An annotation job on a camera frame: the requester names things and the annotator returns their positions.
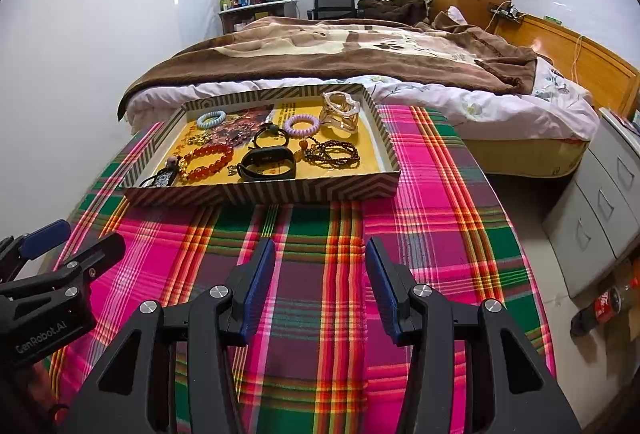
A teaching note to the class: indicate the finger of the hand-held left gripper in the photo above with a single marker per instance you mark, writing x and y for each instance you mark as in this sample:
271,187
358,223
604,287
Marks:
95,256
45,236

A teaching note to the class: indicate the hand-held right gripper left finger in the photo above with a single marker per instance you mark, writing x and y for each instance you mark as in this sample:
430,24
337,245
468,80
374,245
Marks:
257,294

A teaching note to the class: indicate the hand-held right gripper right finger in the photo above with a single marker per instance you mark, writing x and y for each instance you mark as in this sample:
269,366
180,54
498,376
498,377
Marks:
380,294

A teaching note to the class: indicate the black patterned accessory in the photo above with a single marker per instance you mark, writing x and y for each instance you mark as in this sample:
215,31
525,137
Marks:
162,178

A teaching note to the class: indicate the striped cardboard tray yellow inside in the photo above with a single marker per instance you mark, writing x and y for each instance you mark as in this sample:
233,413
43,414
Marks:
300,192

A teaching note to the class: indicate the black smart band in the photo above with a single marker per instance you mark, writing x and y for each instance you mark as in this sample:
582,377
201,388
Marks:
260,158

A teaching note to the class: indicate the clear gold hair claw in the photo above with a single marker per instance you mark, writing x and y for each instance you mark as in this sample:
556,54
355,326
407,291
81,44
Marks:
340,123

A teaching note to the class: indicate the pink green plaid tablecloth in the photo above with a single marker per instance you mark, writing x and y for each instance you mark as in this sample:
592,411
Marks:
310,264

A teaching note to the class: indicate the yellow bed base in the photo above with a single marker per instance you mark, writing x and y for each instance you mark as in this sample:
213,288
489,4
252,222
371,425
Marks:
525,158

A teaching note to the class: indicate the white floral duvet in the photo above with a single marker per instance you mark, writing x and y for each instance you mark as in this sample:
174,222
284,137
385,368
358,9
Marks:
500,108

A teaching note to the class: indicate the cola bottle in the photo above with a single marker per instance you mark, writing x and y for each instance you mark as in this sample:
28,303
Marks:
602,306

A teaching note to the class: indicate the grey drawer cabinet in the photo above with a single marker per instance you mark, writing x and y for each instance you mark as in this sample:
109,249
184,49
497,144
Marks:
590,214

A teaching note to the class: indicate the brown printed blanket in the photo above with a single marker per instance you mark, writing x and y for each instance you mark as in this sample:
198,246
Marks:
300,48

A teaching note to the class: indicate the white desk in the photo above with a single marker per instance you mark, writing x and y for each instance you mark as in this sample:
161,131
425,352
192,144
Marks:
260,8

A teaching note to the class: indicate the dark brown cloth pile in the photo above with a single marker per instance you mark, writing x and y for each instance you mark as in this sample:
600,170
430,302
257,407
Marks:
390,8

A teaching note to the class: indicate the white pillow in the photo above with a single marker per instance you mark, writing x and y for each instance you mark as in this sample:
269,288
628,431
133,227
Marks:
457,16

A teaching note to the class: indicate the power strip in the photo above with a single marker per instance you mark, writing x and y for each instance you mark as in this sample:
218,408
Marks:
505,11

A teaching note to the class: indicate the wooden headboard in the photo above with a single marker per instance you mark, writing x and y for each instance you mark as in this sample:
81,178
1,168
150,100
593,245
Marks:
600,63

